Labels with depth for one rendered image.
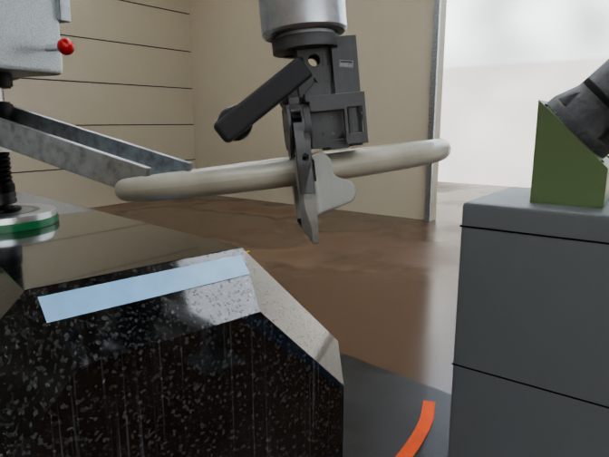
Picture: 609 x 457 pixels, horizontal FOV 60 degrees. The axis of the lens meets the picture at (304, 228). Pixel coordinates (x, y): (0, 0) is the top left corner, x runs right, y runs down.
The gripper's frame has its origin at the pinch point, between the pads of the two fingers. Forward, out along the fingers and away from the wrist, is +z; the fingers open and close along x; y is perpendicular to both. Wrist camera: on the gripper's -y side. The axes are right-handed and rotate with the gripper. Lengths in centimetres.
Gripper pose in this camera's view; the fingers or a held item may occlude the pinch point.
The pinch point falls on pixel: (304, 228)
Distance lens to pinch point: 58.4
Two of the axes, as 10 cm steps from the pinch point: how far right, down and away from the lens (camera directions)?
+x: -1.1, -1.3, 9.9
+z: 1.0, 9.9, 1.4
